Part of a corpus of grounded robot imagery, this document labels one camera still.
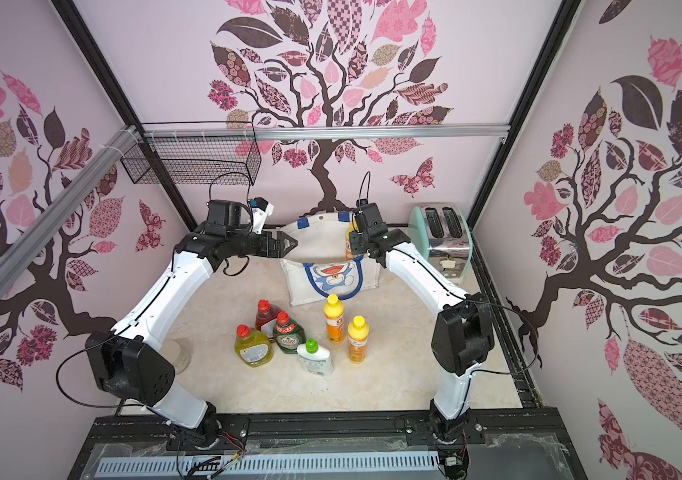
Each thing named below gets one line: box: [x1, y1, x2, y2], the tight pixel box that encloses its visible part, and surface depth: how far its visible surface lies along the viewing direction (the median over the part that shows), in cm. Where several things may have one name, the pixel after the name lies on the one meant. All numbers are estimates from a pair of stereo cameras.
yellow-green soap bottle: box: [234, 324, 274, 367], surface depth 79 cm
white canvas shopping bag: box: [279, 211, 381, 306], surface depth 97 cm
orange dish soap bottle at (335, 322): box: [323, 294, 345, 344], surface depth 77 cm
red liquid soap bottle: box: [255, 299, 282, 331], surface depth 80 cm
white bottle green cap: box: [296, 338, 333, 376], surface depth 75 cm
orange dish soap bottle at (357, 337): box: [347, 315, 370, 364], surface depth 72 cm
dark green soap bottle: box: [274, 310, 307, 354], surface depth 81 cm
